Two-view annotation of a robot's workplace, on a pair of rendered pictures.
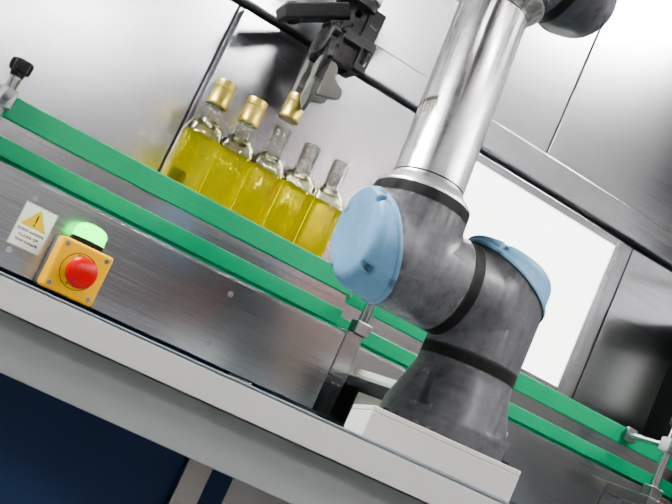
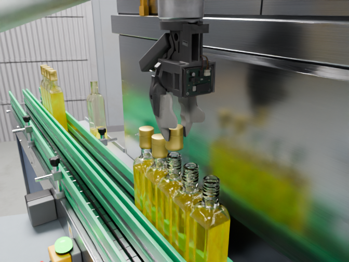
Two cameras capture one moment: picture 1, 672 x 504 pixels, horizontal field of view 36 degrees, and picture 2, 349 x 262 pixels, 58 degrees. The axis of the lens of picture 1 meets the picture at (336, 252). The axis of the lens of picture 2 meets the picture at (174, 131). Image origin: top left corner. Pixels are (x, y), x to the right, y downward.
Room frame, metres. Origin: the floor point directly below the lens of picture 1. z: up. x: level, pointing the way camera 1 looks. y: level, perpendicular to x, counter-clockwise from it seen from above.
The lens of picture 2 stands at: (1.54, -0.40, 1.41)
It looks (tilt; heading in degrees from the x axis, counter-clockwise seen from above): 21 degrees down; 80
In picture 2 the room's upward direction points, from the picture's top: straight up
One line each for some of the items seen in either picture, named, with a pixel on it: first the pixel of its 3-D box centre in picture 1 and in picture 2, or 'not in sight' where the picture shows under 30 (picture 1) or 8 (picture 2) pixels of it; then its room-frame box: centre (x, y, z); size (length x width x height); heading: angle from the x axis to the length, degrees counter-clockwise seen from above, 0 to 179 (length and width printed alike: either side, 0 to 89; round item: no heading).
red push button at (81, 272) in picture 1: (80, 272); not in sight; (1.33, 0.28, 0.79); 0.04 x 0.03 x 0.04; 113
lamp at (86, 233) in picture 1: (90, 235); (63, 244); (1.37, 0.30, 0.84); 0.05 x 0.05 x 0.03
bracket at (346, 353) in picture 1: (335, 352); not in sight; (1.61, -0.06, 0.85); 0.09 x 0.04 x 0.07; 23
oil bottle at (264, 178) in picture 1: (243, 215); (174, 219); (1.64, 0.16, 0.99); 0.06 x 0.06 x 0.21; 23
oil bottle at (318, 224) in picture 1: (303, 247); (207, 251); (1.68, 0.05, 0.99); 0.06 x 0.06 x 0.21; 24
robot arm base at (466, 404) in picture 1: (454, 398); not in sight; (1.22, -0.20, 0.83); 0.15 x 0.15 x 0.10
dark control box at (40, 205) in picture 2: not in sight; (41, 207); (1.26, 0.56, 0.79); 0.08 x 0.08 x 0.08; 23
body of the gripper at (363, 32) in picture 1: (346, 35); (183, 59); (1.65, 0.13, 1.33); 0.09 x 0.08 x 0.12; 113
